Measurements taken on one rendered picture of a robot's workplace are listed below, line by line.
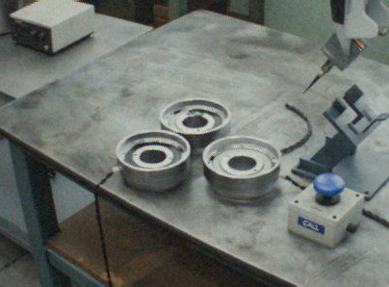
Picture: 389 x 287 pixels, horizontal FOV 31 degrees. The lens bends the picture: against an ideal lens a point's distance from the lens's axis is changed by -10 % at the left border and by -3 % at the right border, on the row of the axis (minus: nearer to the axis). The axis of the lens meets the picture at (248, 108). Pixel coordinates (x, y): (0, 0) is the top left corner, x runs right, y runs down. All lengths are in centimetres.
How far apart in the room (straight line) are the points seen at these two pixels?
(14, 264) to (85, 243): 86
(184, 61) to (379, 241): 60
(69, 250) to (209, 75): 41
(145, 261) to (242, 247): 39
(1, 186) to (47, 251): 79
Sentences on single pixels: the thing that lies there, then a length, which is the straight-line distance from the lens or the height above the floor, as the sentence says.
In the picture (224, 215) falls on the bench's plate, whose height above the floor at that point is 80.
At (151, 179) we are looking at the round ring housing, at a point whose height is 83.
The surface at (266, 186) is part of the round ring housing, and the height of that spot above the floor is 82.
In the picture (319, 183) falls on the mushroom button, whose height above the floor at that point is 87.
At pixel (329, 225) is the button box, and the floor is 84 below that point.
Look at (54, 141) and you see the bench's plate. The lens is 116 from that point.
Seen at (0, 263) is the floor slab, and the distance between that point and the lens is 219.
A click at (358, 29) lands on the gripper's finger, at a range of 93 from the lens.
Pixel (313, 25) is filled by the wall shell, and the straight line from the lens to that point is 289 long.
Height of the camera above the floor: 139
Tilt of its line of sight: 29 degrees down
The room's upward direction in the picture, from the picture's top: 1 degrees clockwise
